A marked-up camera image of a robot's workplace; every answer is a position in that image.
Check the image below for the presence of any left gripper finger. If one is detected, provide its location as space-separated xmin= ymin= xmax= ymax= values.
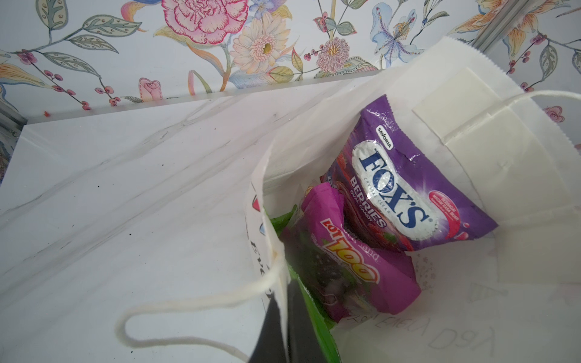
xmin=248 ymin=280 xmax=327 ymax=363

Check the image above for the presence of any green chips bag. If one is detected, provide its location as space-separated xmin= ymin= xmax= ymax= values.
xmin=269 ymin=205 xmax=342 ymax=363

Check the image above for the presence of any magenta purple snack bag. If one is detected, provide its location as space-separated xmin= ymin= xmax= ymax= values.
xmin=279 ymin=183 xmax=422 ymax=322

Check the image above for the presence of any purple white snack packet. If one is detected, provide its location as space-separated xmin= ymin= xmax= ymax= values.
xmin=321 ymin=95 xmax=498 ymax=252

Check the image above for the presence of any white paper bag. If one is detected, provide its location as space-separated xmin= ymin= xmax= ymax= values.
xmin=115 ymin=38 xmax=580 ymax=362

